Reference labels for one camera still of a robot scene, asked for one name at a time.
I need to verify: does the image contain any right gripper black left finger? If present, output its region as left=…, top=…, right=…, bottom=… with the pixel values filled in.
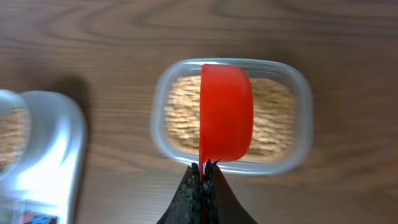
left=157, top=163, right=202, bottom=224

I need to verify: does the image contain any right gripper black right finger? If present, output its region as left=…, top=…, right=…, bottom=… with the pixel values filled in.
left=203, top=159, right=257, bottom=224

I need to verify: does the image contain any red measuring scoop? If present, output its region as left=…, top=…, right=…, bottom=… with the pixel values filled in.
left=199, top=64, right=254, bottom=184

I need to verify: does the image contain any white digital kitchen scale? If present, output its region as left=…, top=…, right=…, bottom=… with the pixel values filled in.
left=1, top=90, right=87, bottom=224

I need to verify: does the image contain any white bowl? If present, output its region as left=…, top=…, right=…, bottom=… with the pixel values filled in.
left=1, top=89, right=31, bottom=179

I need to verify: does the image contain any clear plastic soybean container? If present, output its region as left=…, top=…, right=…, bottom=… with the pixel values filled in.
left=150, top=58, right=313, bottom=175

